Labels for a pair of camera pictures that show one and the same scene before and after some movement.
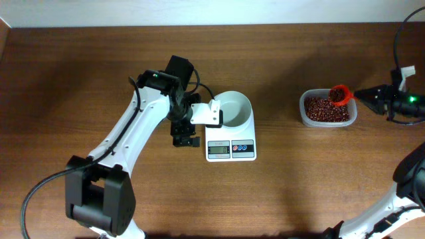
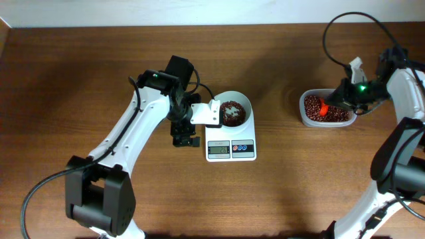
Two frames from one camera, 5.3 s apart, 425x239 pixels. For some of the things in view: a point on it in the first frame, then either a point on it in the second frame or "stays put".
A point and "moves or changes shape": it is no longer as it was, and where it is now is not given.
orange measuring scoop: [340, 95] moves or changes shape
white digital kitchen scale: [228, 144] stays put
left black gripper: [185, 141] stays put
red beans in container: [320, 109] stays put
